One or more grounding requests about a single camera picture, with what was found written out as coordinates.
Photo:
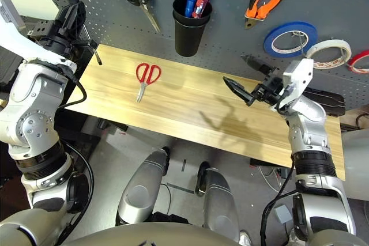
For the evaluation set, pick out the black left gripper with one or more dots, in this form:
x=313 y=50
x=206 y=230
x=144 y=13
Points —
x=49 y=34

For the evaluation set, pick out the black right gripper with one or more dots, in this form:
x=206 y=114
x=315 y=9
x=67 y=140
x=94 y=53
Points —
x=268 y=89

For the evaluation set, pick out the orange black pliers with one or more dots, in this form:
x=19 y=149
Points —
x=261 y=12

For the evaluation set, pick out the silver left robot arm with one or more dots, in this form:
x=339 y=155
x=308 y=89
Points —
x=31 y=105

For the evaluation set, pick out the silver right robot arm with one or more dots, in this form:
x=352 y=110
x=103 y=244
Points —
x=308 y=130

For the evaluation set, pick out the blue tape roll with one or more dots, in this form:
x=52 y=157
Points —
x=268 y=41

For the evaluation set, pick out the black plastic cup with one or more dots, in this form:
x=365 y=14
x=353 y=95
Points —
x=190 y=38

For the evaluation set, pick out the black ribbed equipment case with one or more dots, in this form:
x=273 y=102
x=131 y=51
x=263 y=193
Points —
x=7 y=64

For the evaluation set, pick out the black plastic tool case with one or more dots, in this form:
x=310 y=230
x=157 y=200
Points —
x=331 y=100

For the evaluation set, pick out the white tape roll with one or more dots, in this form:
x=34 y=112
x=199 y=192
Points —
x=331 y=43

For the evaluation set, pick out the red tape roll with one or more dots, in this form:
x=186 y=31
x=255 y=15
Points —
x=359 y=56

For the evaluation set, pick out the silver right robot leg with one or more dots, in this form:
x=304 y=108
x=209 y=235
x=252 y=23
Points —
x=216 y=200

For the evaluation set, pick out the silver robot leg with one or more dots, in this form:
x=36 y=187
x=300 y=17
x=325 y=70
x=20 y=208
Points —
x=216 y=200
x=138 y=194

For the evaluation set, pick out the large grey machine housing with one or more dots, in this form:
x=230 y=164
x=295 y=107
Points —
x=357 y=165

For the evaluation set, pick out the small grey floor box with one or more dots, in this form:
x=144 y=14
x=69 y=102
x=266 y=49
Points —
x=282 y=213

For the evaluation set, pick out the silver left robot leg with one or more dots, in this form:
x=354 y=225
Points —
x=138 y=194

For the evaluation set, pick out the person's light shoe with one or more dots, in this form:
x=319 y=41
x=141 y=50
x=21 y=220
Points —
x=245 y=240

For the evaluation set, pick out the grey robot torso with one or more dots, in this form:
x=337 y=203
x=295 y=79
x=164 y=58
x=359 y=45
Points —
x=144 y=236

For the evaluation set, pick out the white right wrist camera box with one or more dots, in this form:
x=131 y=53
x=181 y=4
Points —
x=299 y=76

